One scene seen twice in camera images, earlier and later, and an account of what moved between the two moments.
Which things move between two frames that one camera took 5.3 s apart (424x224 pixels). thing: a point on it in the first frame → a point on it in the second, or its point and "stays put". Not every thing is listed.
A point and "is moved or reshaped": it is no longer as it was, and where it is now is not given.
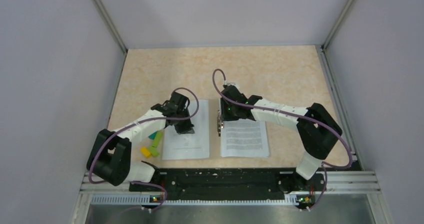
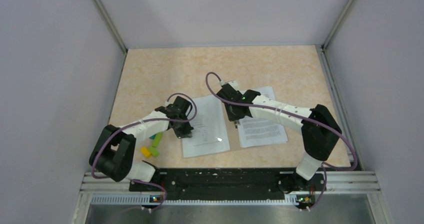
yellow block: [145, 152] stays put
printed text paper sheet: [245, 138] is moved or reshaped
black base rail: [229, 181] stays put
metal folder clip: [220, 125] → [236, 123]
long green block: [157, 139] stays put
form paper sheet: [189, 146] is moved or reshaped
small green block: [154, 151] stays put
